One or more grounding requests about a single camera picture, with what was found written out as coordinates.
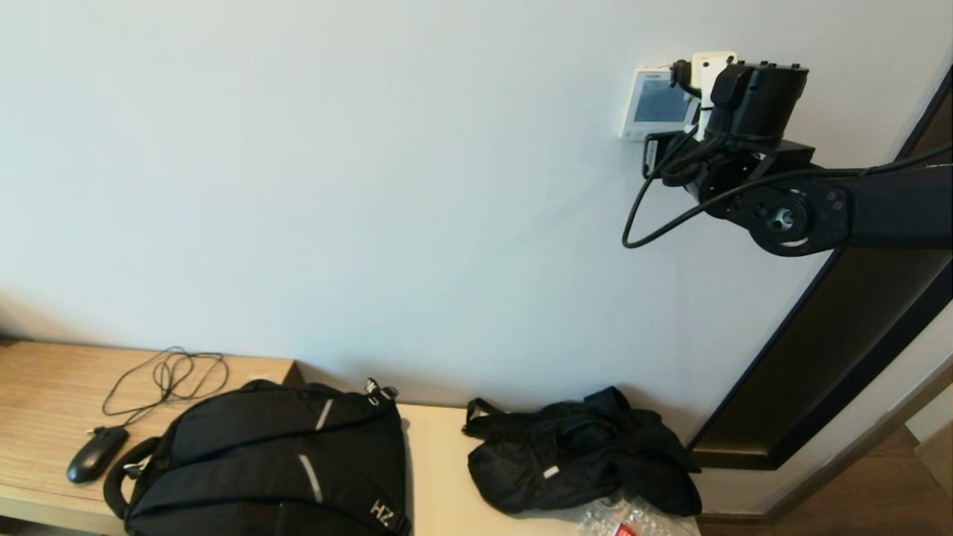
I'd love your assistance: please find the small black fabric bag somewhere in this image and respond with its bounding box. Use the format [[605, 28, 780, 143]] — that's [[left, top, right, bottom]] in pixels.
[[462, 386, 702, 518]]

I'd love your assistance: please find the dark door frame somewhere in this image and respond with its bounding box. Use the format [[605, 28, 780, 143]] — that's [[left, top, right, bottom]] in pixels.
[[685, 67, 953, 471]]

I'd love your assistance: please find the black camera cable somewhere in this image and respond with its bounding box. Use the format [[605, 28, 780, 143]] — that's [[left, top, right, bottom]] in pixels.
[[622, 58, 953, 250]]

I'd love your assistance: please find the clear plastic bottle red label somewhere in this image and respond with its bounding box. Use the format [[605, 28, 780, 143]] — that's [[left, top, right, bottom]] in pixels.
[[577, 495, 689, 536]]

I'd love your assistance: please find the cream low cabinet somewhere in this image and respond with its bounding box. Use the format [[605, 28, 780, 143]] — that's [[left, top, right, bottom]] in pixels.
[[398, 404, 701, 536]]

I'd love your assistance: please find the black corrugated cable sleeve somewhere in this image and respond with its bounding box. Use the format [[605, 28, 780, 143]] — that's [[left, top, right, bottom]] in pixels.
[[661, 134, 727, 188]]

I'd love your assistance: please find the light wooden desk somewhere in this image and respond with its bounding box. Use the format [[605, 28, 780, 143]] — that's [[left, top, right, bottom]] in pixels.
[[0, 341, 305, 536]]

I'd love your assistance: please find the black backpack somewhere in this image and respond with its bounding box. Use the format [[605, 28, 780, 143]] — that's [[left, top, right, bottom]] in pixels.
[[104, 380, 412, 536]]

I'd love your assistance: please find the brown wooden baseboard strip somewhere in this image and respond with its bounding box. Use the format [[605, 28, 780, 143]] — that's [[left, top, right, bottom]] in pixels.
[[696, 363, 953, 526]]

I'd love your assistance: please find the white wall thermostat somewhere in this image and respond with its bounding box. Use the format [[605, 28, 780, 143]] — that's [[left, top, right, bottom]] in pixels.
[[618, 67, 701, 142]]

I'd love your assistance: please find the black computer mouse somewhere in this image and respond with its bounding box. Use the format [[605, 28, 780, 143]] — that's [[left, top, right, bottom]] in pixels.
[[67, 427, 130, 485]]

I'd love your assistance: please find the thin black mouse cable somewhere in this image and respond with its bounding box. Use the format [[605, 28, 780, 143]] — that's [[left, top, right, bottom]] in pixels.
[[87, 348, 229, 437]]

